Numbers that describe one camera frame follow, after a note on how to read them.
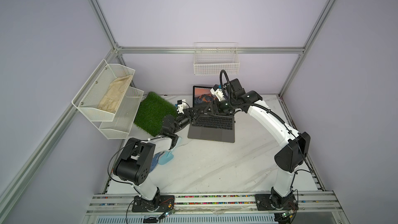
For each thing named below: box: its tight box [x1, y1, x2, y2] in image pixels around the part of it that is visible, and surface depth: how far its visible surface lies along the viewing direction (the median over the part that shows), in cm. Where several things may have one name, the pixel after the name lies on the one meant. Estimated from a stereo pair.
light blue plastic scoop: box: [158, 136, 183, 165], surface depth 90 cm
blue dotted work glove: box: [149, 150, 165, 173], surface depth 88 cm
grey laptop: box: [187, 85, 235, 144], surface depth 103 cm
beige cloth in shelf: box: [97, 74, 133, 113], surface depth 81 cm
